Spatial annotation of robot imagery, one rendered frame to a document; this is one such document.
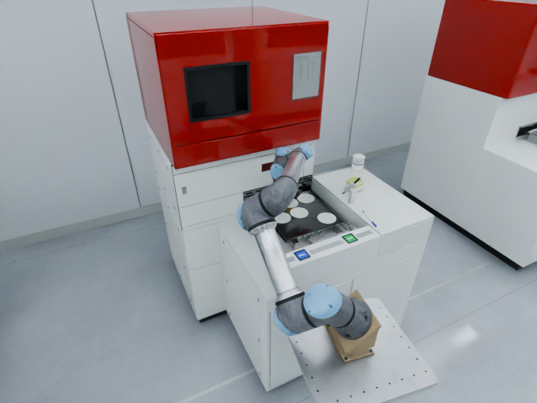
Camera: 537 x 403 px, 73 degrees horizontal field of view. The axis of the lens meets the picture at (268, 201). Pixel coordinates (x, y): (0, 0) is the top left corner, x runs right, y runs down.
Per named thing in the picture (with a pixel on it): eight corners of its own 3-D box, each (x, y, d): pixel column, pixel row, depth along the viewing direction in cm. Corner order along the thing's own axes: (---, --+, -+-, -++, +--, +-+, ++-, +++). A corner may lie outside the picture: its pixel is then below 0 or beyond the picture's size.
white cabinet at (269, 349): (226, 317, 249) (216, 223, 204) (341, 273, 285) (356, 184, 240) (267, 403, 202) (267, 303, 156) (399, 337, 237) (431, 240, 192)
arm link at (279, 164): (284, 159, 166) (287, 149, 175) (265, 171, 171) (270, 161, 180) (294, 172, 168) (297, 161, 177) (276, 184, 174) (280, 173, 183)
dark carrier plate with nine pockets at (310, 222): (257, 205, 205) (257, 204, 205) (309, 191, 218) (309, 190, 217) (286, 240, 179) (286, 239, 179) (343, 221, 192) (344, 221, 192)
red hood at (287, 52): (145, 118, 226) (125, 12, 194) (262, 100, 256) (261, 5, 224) (175, 170, 170) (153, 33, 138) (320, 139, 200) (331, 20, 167)
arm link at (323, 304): (356, 321, 122) (334, 309, 114) (323, 333, 128) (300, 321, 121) (350, 289, 130) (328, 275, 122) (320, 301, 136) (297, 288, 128)
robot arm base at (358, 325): (379, 319, 127) (365, 310, 121) (350, 349, 129) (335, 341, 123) (356, 290, 139) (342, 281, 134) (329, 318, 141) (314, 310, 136)
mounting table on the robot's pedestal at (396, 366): (431, 401, 134) (439, 381, 127) (320, 440, 123) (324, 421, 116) (367, 309, 170) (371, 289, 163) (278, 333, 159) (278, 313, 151)
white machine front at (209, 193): (181, 229, 198) (170, 164, 176) (308, 194, 229) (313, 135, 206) (183, 233, 196) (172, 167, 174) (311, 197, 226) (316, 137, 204)
